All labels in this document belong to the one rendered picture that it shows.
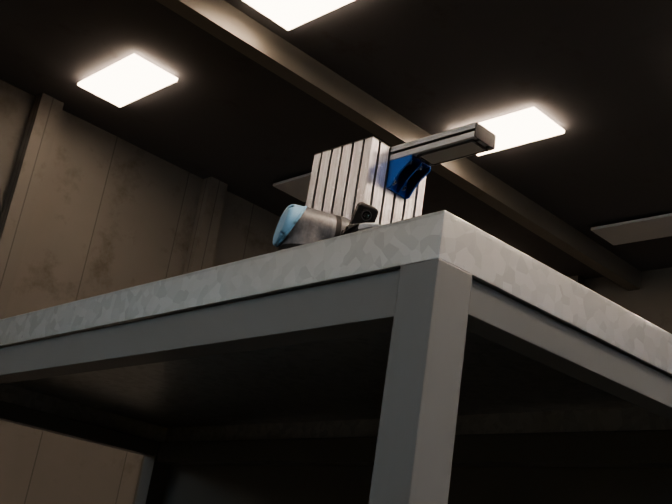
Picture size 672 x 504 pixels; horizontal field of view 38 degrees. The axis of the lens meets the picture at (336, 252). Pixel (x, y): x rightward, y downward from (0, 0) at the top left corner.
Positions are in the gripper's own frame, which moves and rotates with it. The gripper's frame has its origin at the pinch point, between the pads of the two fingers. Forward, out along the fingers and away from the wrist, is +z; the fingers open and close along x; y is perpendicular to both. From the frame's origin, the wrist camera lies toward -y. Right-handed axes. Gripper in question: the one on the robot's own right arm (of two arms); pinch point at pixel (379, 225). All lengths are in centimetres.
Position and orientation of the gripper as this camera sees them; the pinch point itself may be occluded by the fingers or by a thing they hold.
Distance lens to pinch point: 190.5
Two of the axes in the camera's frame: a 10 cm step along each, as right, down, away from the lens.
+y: -2.8, 8.9, -3.7
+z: 3.2, -2.7, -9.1
